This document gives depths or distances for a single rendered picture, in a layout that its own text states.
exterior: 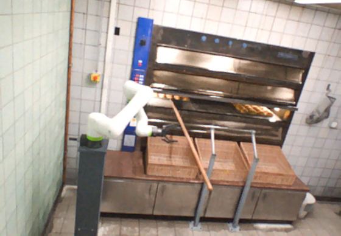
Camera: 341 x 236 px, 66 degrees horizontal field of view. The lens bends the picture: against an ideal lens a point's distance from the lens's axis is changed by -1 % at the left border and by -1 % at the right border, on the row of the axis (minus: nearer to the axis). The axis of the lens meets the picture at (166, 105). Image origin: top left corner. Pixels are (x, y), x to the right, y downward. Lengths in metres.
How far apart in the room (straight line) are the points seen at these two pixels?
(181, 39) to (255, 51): 0.88
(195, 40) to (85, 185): 1.84
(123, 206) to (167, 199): 0.48
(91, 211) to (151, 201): 0.89
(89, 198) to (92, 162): 0.33
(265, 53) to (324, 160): 1.84
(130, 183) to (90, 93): 1.08
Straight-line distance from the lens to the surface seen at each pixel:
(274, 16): 3.27
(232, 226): 3.51
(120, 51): 2.91
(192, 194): 3.09
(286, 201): 3.61
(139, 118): 2.43
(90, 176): 2.16
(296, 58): 3.50
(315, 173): 4.39
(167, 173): 2.93
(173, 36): 2.94
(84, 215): 2.41
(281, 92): 3.52
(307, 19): 3.47
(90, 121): 1.98
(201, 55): 3.03
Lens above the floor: 2.23
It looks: 19 degrees down
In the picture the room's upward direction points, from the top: 10 degrees clockwise
